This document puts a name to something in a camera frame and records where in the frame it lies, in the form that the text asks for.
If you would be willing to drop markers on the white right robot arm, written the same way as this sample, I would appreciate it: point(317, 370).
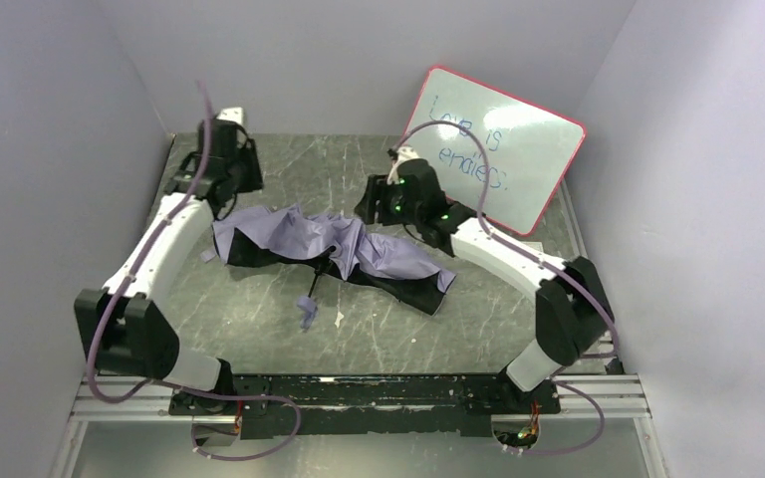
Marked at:
point(571, 307)

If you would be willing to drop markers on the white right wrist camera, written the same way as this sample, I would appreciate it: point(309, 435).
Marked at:
point(401, 155)

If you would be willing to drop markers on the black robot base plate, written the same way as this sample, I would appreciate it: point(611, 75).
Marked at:
point(274, 405)

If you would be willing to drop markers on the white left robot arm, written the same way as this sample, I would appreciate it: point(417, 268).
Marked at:
point(122, 325)

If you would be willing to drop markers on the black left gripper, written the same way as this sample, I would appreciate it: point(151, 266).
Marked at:
point(225, 195)

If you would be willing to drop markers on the lilac and black folding umbrella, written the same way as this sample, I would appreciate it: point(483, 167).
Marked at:
point(334, 245)

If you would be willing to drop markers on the red framed whiteboard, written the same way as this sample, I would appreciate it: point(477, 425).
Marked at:
point(492, 149)

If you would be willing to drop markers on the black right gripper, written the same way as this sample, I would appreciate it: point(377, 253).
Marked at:
point(372, 204)

